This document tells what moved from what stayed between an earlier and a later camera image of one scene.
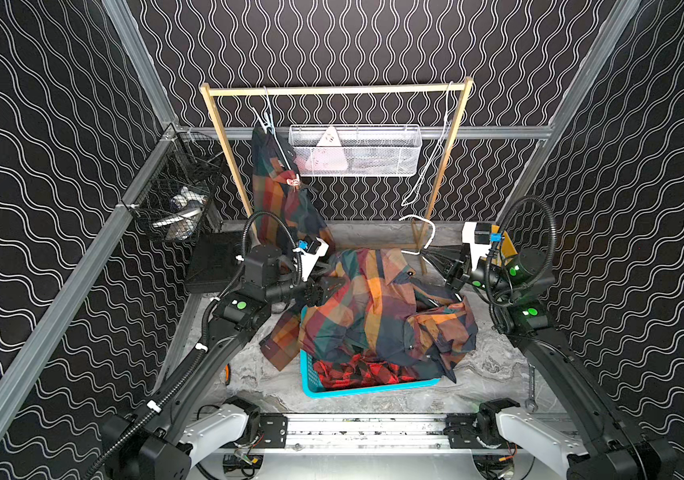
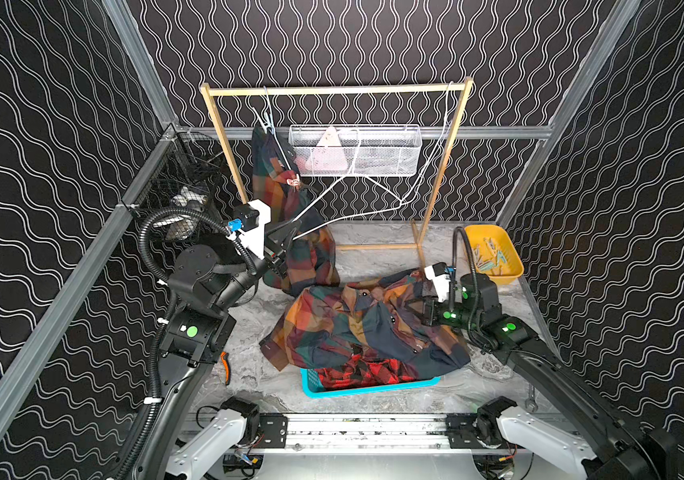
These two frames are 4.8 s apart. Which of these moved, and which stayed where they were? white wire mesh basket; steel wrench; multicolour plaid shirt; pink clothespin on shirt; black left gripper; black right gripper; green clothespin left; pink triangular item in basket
Moved: multicolour plaid shirt; black left gripper; black right gripper
Stayed: green clothespin left; white wire mesh basket; pink triangular item in basket; pink clothespin on shirt; steel wrench
